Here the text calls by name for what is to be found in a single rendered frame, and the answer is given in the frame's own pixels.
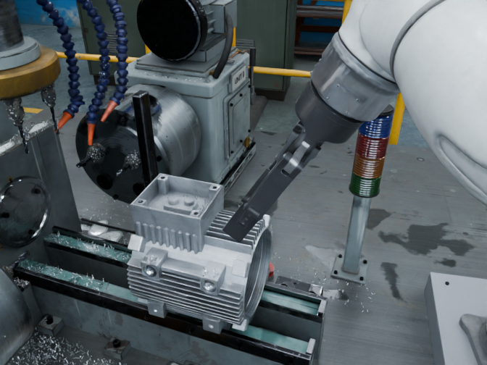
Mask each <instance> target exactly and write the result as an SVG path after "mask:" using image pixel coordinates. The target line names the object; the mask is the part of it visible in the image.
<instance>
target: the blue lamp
mask: <svg viewBox="0 0 487 365"><path fill-rule="evenodd" d="M393 116H394V113H393V114H391V115H388V116H385V117H377V118H376V119H374V120H372V121H369V122H367V121H364V122H363V124H362V125H361V126H360V127H359V129H358V131H359V132H360V133H361V134H362V135H364V136H366V137H368V138H385V137H387V136H389V135H390V131H391V124H392V119H393Z"/></svg>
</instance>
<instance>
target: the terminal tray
mask: <svg viewBox="0 0 487 365"><path fill-rule="evenodd" d="M177 192H178V193H177ZM173 193H176V194H173ZM167 194H168V196H167ZM184 194H185V197H183V196H184ZM186 196H188V197H186ZM195 196H196V198H197V196H198V199H197V200H195V199H196V198H195ZM199 196H200V197H201V198H202V199H201V198H199ZM167 197H168V198H167ZM204 199H205V200H206V203H205V205H204ZM164 202H165V203H164ZM163 204H164V205H163ZM202 205H203V206H204V207H203V206H202ZM197 206H198V208H197ZM130 207H131V212H132V217H133V224H134V226H135V231H136V235H138V236H142V237H145V238H146V242H147V243H148V242H149V241H150V240H151V241H152V243H153V244H156V242H158V243H159V245H160V246H162V245H163V244H166V247H167V248H169V247H170V246H172V247H173V249H176V248H177V247H179V248H180V250H181V251H183V250H184V249H187V252H188V253H190V252H191V251H194V253H195V254H197V253H198V252H202V251H203V248H204V236H205V235H207V230H209V226H211V222H213V219H215V216H217V214H219V211H221V210H224V187H223V185H218V184H214V183H210V182H203V181H199V180H192V179H188V178H184V177H176V176H172V175H166V174H161V173H159V174H158V175H157V177H156V178H155V179H154V180H153V181H152V182H151V183H150V184H149V185H148V186H147V187H146V188H145V189H144V190H143V192H142V193H141V194H140V195H139V196H138V197H137V198H136V199H135V200H134V201H133V202H132V203H131V204H130ZM199 207H200V208H201V209H200V208H199ZM203 208H204V210H203V211H202V209H203ZM198 209H199V211H198Z"/></svg>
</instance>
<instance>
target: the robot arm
mask: <svg viewBox="0 0 487 365"><path fill-rule="evenodd" d="M319 61H320V62H319V63H318V64H316V65H315V66H316V68H314V70H313V71H311V72H310V76H311V80H310V82H309V83H308V85H307V86H306V88H305V89H304V90H303V91H302V92H301V94H300V96H299V97H298V98H297V100H296V102H295V112H296V115H297V117H298V118H299V121H298V122H297V123H296V126H295V127H294V129H293V130H292V132H291V133H290V135H289V136H288V139H287V141H286V144H285V145H284V147H283V148H282V149H281V150H280V152H279V153H278V154H277V155H276V156H275V161H274V162H273V163H271V164H270V166H269V169H270V170H269V169H268V168H266V169H265V171H264V172H263V173H262V174H261V176H260V177H259V178H258V180H257V181H256V182H255V183H254V184H253V186H252V187H251V189H250V190H249V191H248V193H247V194H246V195H245V196H244V197H243V198H242V199H241V201H242V202H243V203H242V204H241V205H240V207H239V208H238V210H237V211H236V212H235V214H234V215H233V216H232V217H231V218H230V220H229V221H228V223H227V224H226V225H225V226H224V227H223V229H222V231H223V232H225V233H226V234H228V235H229V236H231V237H232V238H233V239H234V240H236V241H237V242H239V243H240V242H241V241H242V240H243V239H244V238H245V237H246V235H247V234H248V233H249V232H250V230H251V229H252V228H253V227H254V225H255V224H256V223H258V221H259V220H261V219H263V218H264V215H265V214H266V213H267V211H268V210H269V209H270V207H271V206H272V205H273V204H274V203H275V202H276V201H277V199H278V198H279V197H280V195H281V194H282V193H283V192H284V190H285V189H286V188H287V187H288V186H289V185H290V184H291V182H292V181H293V180H294V179H295V178H296V176H297V175H298V174H300V172H303V171H304V169H305V166H306V165H307V164H308V162H309V161H310V160H311V159H314V158H315V157H316V155H318V154H319V152H320V150H321V149H322V148H321V145H322V144H324V142H325V141H327V142H330V143H334V144H340V143H345V142H347V140H348V139H350V137H351V136H352V135H353V134H354V133H355V132H356V131H357V129H358V128H359V127H360V126H361V125H362V124H363V122H364V121H367V122H369V121H372V120H374V119H376V118H377V117H378V115H379V114H380V113H381V112H382V111H383V110H384V109H385V108H386V107H387V106H388V105H389V104H390V103H391V102H392V100H393V99H394V98H395V97H396V96H397V95H398V94H399V93H401V95H402V98H403V101H404V105H405V106H406V108H407V111H408V112H409V115H410V117H411V118H412V121H413V122H414V124H415V126H416V127H417V129H418V130H419V132H420V134H421V135H422V137H423V138H424V139H425V141H426V143H427V144H428V145H429V147H430V148H431V150H432V151H433V153H434V154H435V155H436V156H437V158H438V159H439V161H440V162H441V163H442V164H443V165H444V166H445V168H446V169H447V170H448V171H449V173H450V174H451V175H452V176H453V177H454V178H455V180H456V181H457V182H458V183H459V184H460V185H461V186H462V187H463V188H465V189H466V190H467V191H468V192H469V193H470V194H471V195H473V196H474V197H475V198H477V199H478V200H479V201H481V202H482V203H484V204H485V205H487V0H353V1H352V3H351V6H350V9H349V13H348V14H347V16H346V19H345V20H344V23H343V25H342V26H341V28H340V29H339V31H338V32H337V33H336V34H335V35H334V36H333V37H332V41H331V42H330V43H329V44H328V46H327V48H326V49H325V50H324V52H323V53H322V58H320V59H319ZM459 325H460V327H461V328H462V329H463V330H464V331H465V333H466V335H467V337H468V340H469V341H470V345H471V347H472V350H473V353H474V355H475V358H476V361H477V363H478V365H487V317H483V316H476V315H473V314H463V315H461V317H460V320H459Z"/></svg>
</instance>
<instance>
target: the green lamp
mask: <svg viewBox="0 0 487 365"><path fill-rule="evenodd" d="M381 177H382V175H381V176H380V177H376V178H363V177H360V176H358V175H356V174H355V173H354V172H353V170H352V174H351V182H350V188H351V190H352V191H353V192H354V193H356V194H358V195H361V196H374V195H375V194H377V193H378V191H379V187H380V180H381Z"/></svg>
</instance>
